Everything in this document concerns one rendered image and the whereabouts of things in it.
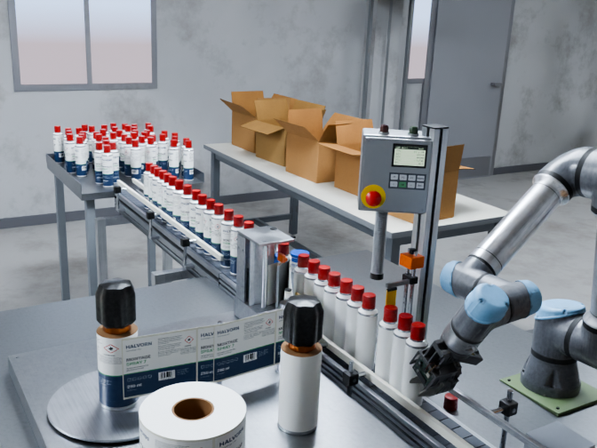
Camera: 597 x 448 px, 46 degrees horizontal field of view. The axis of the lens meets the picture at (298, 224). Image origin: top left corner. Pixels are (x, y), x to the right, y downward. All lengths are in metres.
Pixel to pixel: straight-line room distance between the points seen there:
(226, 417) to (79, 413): 0.41
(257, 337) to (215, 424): 0.40
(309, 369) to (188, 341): 0.29
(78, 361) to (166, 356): 0.34
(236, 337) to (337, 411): 0.28
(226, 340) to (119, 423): 0.29
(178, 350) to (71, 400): 0.27
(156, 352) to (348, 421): 0.45
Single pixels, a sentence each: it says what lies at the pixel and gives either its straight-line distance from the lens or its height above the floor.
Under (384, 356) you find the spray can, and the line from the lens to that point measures 1.73.
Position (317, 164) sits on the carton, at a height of 0.89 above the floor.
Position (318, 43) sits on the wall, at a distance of 6.66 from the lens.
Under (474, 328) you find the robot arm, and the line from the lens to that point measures 1.44.
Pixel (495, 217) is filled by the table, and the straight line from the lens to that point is 3.70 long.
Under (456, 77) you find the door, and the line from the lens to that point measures 7.66.
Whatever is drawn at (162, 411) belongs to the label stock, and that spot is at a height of 1.02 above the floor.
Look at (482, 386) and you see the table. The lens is 1.95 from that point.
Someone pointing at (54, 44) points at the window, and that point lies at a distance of 5.76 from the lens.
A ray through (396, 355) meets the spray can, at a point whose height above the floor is 0.99.
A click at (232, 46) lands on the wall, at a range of 6.25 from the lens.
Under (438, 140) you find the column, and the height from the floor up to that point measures 1.47.
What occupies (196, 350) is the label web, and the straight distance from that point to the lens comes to 1.63.
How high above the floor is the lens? 1.76
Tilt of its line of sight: 17 degrees down
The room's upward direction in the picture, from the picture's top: 3 degrees clockwise
